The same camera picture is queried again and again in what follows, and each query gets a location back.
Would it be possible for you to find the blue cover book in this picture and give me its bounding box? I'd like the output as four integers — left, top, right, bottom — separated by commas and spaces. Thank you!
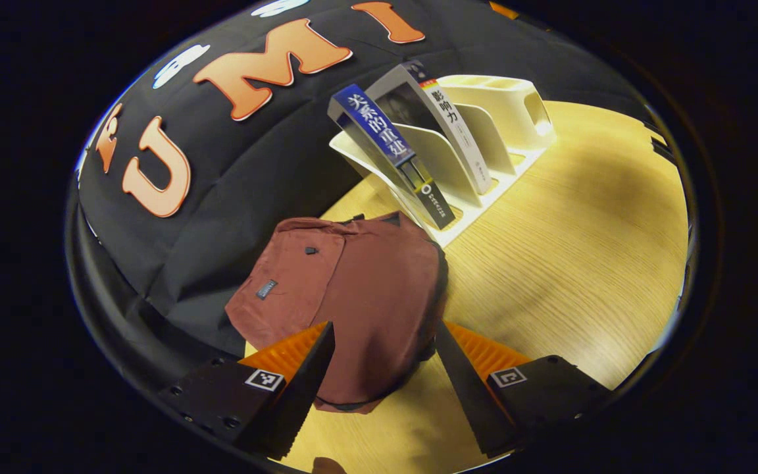
327, 84, 457, 230

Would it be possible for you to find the black backdrop cloth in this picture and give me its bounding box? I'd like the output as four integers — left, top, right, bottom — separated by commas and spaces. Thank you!
66, 0, 656, 369

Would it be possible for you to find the maroon schoolbag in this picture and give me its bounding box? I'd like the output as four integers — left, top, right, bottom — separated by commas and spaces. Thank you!
224, 211, 450, 414

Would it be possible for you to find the white bookshelf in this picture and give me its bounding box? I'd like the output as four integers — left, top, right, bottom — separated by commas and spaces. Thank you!
328, 74, 557, 249

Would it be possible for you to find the grey portrait cover book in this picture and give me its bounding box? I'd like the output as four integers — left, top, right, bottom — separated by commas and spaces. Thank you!
365, 61, 493, 196

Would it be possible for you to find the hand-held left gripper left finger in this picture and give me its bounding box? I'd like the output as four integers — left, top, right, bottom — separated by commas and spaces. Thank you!
159, 321, 336, 460

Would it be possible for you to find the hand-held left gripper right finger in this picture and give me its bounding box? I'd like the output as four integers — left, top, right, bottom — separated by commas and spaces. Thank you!
435, 321, 613, 458

